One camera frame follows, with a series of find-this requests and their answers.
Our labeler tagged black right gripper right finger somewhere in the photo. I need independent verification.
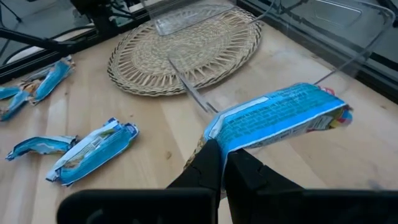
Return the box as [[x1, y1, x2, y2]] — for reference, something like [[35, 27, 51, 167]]
[[223, 148, 398, 224]]

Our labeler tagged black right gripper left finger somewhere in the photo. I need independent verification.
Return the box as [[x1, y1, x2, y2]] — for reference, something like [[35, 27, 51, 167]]
[[55, 139, 223, 224]]

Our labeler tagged blue white granola bar wrapper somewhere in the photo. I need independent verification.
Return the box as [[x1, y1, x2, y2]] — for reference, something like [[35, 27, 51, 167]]
[[5, 135, 78, 162], [57, 123, 140, 187], [45, 117, 121, 183]]

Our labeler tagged round woven straw placemat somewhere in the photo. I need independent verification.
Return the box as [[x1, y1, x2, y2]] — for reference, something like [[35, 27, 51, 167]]
[[107, 6, 262, 97]]

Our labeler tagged clear plastic bin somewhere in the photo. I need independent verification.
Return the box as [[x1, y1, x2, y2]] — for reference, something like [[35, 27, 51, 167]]
[[167, 0, 397, 114], [141, 0, 242, 37]]

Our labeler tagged black aluminium table frame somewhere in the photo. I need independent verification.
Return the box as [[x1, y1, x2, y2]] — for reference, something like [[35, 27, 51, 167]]
[[0, 0, 398, 105]]

